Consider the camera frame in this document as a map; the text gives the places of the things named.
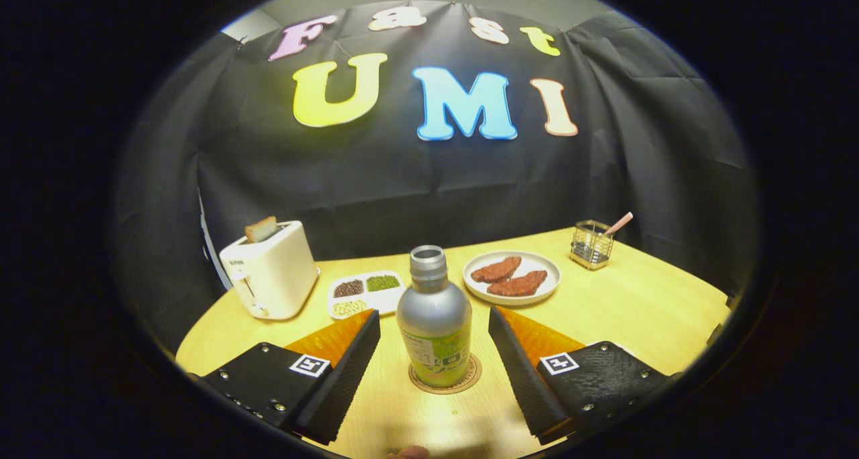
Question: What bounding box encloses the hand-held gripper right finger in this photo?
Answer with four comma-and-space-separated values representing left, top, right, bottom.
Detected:
488, 305, 682, 446

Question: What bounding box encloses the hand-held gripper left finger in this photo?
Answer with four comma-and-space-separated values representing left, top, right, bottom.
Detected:
188, 309, 382, 446

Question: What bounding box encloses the round cork coaster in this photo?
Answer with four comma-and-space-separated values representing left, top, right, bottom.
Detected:
408, 354, 483, 395

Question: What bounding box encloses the silver bottle with green label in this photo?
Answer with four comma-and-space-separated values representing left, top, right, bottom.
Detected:
396, 245, 473, 389

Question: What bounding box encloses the brown meat piece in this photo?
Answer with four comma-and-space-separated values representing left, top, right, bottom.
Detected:
487, 270, 548, 297
470, 256, 522, 284

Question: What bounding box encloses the white divided dish of beans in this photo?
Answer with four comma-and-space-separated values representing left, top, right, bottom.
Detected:
327, 270, 407, 320

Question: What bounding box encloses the white round plate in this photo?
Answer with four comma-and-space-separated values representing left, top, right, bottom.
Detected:
463, 251, 562, 306

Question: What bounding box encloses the white toaster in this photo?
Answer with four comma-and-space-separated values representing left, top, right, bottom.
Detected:
219, 220, 321, 321

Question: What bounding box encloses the wooden table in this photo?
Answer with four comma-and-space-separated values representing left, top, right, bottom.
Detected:
176, 227, 732, 459

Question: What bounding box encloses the toast bread slice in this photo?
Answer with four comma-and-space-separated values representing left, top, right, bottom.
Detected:
244, 216, 278, 244

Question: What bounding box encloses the black backdrop cloth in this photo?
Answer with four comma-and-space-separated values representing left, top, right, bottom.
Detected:
114, 1, 752, 352

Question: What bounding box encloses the wire mesh holder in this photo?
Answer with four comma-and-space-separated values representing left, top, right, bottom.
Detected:
570, 220, 615, 270

